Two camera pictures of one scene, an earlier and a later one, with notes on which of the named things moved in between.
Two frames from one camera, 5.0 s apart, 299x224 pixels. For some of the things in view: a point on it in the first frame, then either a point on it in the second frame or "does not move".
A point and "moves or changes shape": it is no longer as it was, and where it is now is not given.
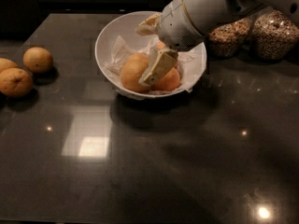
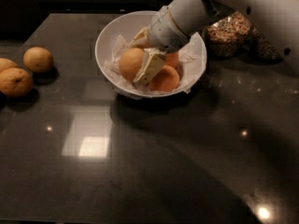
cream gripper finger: (152, 21) → (142, 39)
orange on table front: (16, 82) does not move
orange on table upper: (37, 60) does not move
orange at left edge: (6, 63) does not move
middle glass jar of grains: (232, 39) does not move
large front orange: (131, 70) moves or changes shape
